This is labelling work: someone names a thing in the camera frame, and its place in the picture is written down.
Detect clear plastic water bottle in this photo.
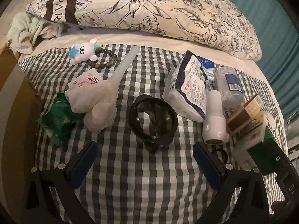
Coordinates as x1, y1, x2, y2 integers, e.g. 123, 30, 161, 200
214, 66, 244, 111

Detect white handheld device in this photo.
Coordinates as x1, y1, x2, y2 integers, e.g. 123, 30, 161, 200
202, 90, 229, 145

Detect dark bead bracelet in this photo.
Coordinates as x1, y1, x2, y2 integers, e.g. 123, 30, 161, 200
94, 47, 118, 70

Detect brown yellow carton box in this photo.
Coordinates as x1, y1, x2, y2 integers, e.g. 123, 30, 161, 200
226, 94, 263, 136

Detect white green medicine box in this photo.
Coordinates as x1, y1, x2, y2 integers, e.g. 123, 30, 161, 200
232, 111, 280, 175

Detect navy white tissue pack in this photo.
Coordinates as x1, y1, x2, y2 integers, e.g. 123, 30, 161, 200
162, 51, 207, 123

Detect pale green towel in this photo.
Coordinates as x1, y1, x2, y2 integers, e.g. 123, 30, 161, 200
7, 12, 64, 55

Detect floral patterned pillow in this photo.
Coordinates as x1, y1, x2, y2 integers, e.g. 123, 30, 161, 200
26, 0, 262, 61

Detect teal curtain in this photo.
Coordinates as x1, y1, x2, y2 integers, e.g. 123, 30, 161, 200
230, 0, 298, 122

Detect green plastic bag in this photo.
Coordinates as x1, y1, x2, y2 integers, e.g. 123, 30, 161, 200
38, 93, 86, 147

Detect black belt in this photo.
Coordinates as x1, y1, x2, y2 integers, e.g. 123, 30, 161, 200
127, 95, 178, 154

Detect white plush toy blue star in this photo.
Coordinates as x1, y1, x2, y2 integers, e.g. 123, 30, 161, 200
69, 38, 99, 66

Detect white red sachet packet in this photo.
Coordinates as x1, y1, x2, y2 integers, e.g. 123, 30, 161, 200
67, 68, 103, 89

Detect person right hand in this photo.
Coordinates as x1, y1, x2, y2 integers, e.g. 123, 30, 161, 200
271, 201, 287, 215

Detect white long-handled bath sponge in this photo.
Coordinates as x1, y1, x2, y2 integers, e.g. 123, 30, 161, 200
64, 46, 141, 133

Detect small blue tissue packet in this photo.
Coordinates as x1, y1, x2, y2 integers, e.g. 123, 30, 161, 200
198, 56, 215, 83

